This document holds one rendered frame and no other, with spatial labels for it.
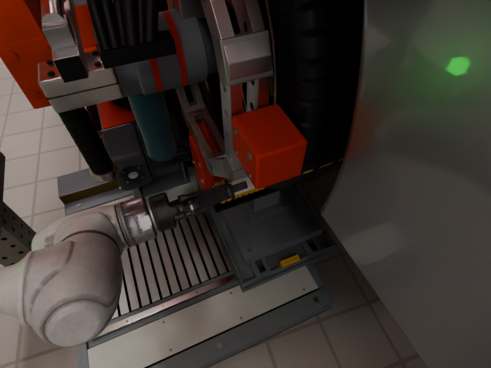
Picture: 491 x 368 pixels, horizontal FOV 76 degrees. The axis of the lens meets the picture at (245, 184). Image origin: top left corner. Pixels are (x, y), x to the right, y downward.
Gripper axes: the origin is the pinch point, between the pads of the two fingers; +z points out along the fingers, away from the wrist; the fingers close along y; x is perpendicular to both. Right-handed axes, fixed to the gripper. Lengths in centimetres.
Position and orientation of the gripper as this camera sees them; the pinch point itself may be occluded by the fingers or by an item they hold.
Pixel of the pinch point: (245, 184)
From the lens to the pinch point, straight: 67.9
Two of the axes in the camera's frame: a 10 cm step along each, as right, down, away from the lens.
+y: 2.8, 0.7, -9.6
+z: 9.2, -3.1, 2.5
